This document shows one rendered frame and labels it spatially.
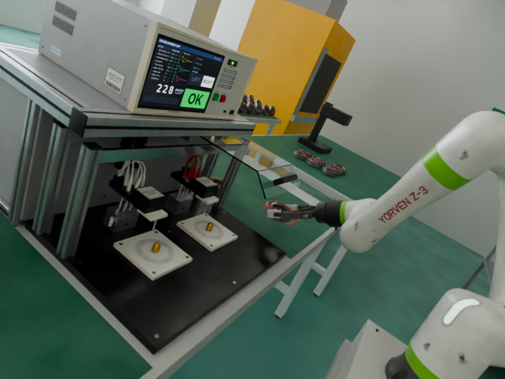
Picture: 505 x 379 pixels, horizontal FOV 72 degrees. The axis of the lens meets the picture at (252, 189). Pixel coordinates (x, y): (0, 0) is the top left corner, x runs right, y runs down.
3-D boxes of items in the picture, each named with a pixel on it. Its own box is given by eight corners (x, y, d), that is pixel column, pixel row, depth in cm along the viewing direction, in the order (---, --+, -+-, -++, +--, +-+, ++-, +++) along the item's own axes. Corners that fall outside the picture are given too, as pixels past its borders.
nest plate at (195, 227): (237, 239, 119) (238, 236, 119) (210, 252, 106) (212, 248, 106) (204, 215, 125) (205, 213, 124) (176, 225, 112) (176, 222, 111)
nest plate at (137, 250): (192, 261, 98) (192, 258, 98) (152, 280, 85) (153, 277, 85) (155, 231, 104) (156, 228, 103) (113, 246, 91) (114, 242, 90)
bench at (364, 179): (371, 235, 404) (406, 180, 378) (320, 302, 245) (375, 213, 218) (293, 187, 444) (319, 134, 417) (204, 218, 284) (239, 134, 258)
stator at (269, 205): (294, 219, 139) (298, 211, 138) (280, 225, 130) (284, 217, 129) (273, 205, 144) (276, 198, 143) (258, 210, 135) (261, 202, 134)
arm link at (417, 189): (459, 177, 91) (425, 149, 92) (455, 198, 82) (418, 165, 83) (364, 246, 114) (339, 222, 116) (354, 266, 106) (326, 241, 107)
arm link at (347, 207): (391, 222, 120) (388, 192, 116) (382, 241, 110) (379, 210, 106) (351, 219, 128) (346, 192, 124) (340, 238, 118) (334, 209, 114)
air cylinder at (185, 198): (188, 210, 123) (194, 198, 121) (174, 215, 116) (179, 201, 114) (178, 203, 125) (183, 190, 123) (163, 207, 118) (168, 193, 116)
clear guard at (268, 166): (297, 188, 117) (306, 172, 115) (265, 199, 96) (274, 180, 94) (224, 143, 129) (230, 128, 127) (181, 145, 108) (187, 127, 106)
